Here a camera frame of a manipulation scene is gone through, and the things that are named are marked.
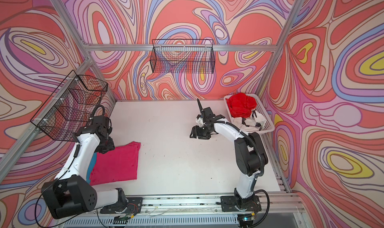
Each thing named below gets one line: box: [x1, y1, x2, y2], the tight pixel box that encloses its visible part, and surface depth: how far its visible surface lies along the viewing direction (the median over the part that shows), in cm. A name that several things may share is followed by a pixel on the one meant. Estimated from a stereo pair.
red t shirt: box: [225, 93, 257, 119], surface depth 109 cm
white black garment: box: [231, 109, 267, 132], surface depth 103 cm
